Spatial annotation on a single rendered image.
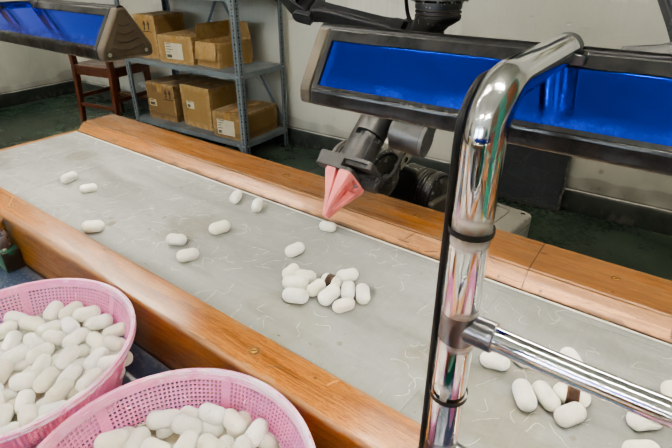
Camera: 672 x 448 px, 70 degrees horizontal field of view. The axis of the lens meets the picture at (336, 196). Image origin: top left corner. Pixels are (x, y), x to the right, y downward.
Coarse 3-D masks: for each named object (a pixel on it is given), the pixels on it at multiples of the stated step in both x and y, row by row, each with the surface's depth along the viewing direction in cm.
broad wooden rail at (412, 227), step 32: (96, 128) 130; (128, 128) 128; (160, 128) 128; (160, 160) 114; (192, 160) 109; (224, 160) 108; (256, 160) 108; (256, 192) 98; (288, 192) 94; (320, 192) 93; (352, 224) 85; (384, 224) 83; (416, 224) 82; (512, 256) 73; (544, 256) 73; (576, 256) 73; (544, 288) 68; (576, 288) 66; (608, 288) 66; (640, 288) 66; (608, 320) 63; (640, 320) 62
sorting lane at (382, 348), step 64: (64, 192) 99; (128, 192) 99; (192, 192) 99; (128, 256) 77; (256, 256) 77; (320, 256) 77; (384, 256) 77; (256, 320) 64; (320, 320) 64; (384, 320) 64; (512, 320) 64; (576, 320) 64; (384, 384) 54; (640, 384) 54
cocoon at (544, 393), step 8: (536, 384) 52; (544, 384) 52; (536, 392) 52; (544, 392) 51; (552, 392) 51; (544, 400) 50; (552, 400) 50; (560, 400) 50; (544, 408) 51; (552, 408) 50
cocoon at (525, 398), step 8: (512, 384) 52; (520, 384) 52; (528, 384) 52; (520, 392) 51; (528, 392) 51; (520, 400) 50; (528, 400) 50; (536, 400) 50; (520, 408) 50; (528, 408) 50
